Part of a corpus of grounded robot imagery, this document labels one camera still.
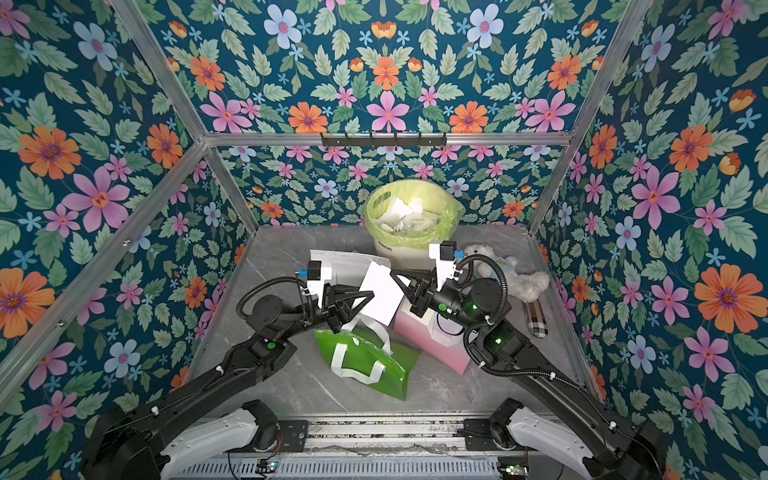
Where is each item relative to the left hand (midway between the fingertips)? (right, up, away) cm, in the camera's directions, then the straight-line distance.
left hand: (371, 297), depth 60 cm
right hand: (+6, +7, -1) cm, 9 cm away
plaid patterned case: (+47, -11, +30) cm, 57 cm away
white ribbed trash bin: (+6, +7, +26) cm, 28 cm away
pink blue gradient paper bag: (+16, -13, +18) cm, 27 cm away
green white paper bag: (-3, -14, +8) cm, 16 cm away
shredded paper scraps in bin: (+6, +21, +36) cm, 42 cm away
